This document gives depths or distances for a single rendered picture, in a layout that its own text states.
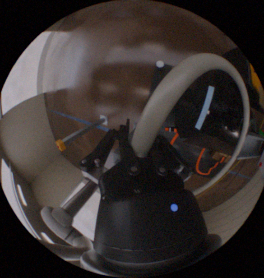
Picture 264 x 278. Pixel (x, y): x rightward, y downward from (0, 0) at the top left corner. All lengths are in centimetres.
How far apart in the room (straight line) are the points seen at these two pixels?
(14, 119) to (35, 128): 168
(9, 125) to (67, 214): 588
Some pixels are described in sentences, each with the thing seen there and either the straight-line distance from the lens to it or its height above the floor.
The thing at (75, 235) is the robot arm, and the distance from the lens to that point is 56.
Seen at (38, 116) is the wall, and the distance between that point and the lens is 613.
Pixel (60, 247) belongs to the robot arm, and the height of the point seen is 151.
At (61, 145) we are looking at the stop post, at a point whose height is 105.
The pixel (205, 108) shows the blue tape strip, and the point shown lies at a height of 78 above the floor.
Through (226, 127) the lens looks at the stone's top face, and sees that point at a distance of 74.
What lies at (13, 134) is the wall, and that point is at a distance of 625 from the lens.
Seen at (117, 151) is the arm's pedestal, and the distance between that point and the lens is 89.
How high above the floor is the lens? 133
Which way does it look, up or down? 54 degrees down
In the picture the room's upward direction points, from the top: 144 degrees counter-clockwise
